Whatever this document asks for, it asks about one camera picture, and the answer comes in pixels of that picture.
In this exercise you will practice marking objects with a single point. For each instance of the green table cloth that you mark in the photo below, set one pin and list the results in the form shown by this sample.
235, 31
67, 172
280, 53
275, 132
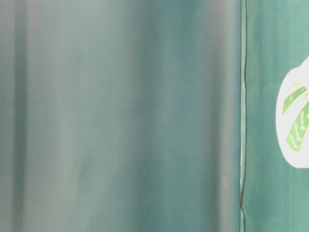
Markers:
275, 195

